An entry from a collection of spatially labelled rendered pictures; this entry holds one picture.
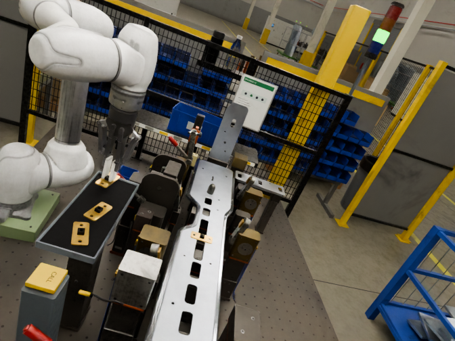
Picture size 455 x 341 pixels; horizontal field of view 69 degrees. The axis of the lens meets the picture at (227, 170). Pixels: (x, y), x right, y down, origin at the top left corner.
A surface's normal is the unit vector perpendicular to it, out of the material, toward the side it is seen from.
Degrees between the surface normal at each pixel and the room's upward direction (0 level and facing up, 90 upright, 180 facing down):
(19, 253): 0
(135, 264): 0
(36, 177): 86
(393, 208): 90
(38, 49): 90
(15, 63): 90
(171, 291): 0
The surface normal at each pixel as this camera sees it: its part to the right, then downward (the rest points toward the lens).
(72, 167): 0.75, 0.39
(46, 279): 0.34, -0.84
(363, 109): 0.09, 0.48
